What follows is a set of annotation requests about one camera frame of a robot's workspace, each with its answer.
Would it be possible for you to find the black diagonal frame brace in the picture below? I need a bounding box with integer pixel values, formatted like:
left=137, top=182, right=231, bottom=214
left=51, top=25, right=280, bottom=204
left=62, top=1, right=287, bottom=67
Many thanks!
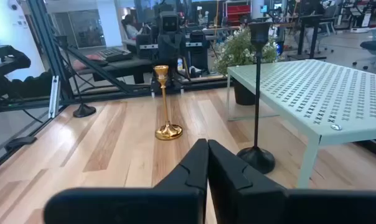
left=65, top=45, right=136, bottom=94

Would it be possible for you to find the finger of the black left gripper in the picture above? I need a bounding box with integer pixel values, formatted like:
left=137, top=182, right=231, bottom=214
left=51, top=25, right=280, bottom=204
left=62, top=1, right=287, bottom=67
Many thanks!
left=158, top=32, right=171, bottom=63
left=170, top=32, right=185, bottom=63

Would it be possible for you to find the black computer keyboard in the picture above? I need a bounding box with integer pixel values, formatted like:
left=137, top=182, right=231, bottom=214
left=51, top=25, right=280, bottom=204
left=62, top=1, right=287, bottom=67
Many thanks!
left=96, top=46, right=133, bottom=62

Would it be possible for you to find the black plant pot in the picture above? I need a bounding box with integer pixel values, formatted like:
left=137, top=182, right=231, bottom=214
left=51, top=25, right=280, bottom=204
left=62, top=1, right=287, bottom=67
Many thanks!
left=233, top=77, right=257, bottom=106

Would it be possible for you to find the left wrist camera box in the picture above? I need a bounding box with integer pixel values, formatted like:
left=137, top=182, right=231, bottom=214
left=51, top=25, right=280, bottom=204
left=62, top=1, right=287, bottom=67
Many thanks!
left=158, top=11, right=181, bottom=34

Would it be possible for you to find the dark grey desk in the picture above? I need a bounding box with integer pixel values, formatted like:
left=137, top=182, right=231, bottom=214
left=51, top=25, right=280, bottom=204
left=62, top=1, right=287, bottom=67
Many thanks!
left=77, top=57, right=154, bottom=84

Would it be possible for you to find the black standing desk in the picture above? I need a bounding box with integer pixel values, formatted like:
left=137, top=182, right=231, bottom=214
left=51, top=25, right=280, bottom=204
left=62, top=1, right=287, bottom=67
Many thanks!
left=287, top=14, right=327, bottom=60

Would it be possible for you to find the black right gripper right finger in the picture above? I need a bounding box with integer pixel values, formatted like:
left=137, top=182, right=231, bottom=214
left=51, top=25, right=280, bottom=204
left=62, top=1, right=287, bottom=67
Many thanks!
left=207, top=139, right=376, bottom=224

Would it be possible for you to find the blue office chair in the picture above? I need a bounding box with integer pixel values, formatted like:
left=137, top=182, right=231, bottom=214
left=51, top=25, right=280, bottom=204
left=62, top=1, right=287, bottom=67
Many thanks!
left=351, top=29, right=376, bottom=71

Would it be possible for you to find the black aluminium frame rail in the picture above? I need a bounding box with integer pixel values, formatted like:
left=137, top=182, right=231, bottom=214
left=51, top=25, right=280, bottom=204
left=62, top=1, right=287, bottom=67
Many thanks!
left=60, top=79, right=231, bottom=103
left=0, top=105, right=69, bottom=175

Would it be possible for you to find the mint green perforated metal shelf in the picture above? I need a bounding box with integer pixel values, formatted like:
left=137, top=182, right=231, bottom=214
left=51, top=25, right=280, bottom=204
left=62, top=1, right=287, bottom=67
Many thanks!
left=226, top=58, right=376, bottom=190

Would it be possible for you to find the silver metal bracket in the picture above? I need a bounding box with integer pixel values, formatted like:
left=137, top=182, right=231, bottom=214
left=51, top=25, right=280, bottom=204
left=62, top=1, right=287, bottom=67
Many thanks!
left=48, top=75, right=61, bottom=119

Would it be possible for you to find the green plant with white flowers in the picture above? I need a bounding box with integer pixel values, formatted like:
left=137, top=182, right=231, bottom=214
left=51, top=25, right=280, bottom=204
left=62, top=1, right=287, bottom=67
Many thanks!
left=213, top=26, right=281, bottom=77

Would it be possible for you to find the black frame upright post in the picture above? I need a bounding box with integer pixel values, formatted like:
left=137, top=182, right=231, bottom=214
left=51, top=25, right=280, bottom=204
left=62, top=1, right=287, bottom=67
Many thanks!
left=26, top=0, right=75, bottom=102

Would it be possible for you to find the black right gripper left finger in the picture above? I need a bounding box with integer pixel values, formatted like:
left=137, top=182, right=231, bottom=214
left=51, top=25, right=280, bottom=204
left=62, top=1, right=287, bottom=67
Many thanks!
left=43, top=138, right=209, bottom=224

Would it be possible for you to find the red storage rack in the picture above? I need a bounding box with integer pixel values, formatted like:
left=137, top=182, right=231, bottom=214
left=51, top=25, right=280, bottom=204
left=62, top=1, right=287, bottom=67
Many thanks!
left=223, top=1, right=253, bottom=27

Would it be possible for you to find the gold candlestick holder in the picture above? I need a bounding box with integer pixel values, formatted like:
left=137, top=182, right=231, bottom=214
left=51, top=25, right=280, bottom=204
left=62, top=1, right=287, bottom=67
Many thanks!
left=153, top=64, right=184, bottom=141

